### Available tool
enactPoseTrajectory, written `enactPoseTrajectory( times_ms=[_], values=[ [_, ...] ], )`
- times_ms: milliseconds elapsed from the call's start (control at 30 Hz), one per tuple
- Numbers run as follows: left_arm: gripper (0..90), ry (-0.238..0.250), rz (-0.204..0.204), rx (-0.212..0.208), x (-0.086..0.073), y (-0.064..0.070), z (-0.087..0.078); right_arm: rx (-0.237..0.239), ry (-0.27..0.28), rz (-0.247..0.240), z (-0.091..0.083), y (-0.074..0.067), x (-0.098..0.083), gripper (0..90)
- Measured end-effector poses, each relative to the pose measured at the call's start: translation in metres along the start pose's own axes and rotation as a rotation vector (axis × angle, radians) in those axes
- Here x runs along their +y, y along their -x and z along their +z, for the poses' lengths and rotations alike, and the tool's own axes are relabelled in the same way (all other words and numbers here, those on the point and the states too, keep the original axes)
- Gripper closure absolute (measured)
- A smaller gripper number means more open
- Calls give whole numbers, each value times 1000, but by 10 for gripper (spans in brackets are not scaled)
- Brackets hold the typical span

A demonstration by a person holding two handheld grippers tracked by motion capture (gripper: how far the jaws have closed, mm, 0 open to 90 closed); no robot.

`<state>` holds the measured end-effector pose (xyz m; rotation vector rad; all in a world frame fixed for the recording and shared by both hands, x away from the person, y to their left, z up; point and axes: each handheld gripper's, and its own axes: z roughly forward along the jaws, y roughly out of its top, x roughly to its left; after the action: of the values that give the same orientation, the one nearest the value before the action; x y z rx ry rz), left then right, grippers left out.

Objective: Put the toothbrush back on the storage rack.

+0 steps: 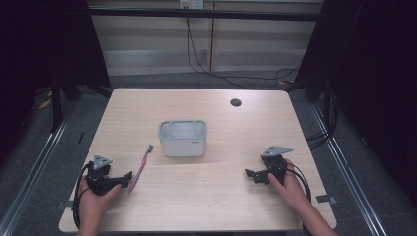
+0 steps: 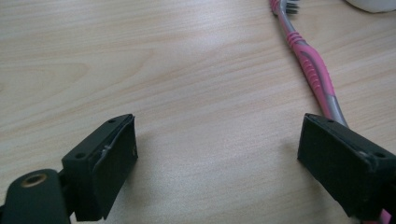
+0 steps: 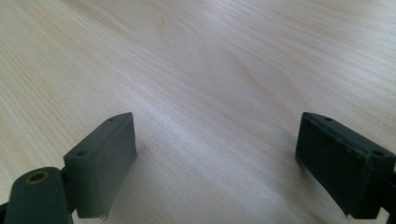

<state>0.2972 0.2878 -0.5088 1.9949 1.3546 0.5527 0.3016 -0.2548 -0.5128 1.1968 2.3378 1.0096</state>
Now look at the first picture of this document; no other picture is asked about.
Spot black horizontal frame bar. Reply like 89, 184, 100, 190
88, 7, 324, 23

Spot black wall cable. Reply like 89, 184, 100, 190
185, 16, 302, 90

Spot grey tape strip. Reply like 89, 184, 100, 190
54, 199, 75, 211
315, 194, 338, 205

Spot person's left hand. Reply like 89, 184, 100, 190
77, 176, 123, 228

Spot white plastic holder box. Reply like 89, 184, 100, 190
158, 119, 208, 158

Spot pink toothbrush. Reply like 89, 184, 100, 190
126, 144, 155, 196

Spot white wall socket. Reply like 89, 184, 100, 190
179, 0, 205, 10

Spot metal floor rail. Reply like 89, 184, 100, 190
0, 101, 77, 236
309, 103, 387, 236

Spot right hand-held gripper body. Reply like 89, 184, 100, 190
260, 145, 295, 187

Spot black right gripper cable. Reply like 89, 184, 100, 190
285, 161, 313, 203

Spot person's right hand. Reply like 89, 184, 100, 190
267, 158, 311, 211

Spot black stand leg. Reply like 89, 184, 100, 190
49, 84, 64, 134

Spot black floor cable bundle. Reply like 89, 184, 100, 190
305, 88, 340, 151

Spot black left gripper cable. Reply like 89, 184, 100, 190
72, 161, 95, 230

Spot dark curtain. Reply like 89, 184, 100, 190
294, 0, 417, 207
0, 0, 112, 165

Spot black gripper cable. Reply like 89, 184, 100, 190
285, 161, 313, 203
72, 161, 95, 230

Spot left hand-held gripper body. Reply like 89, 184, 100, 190
85, 154, 120, 197

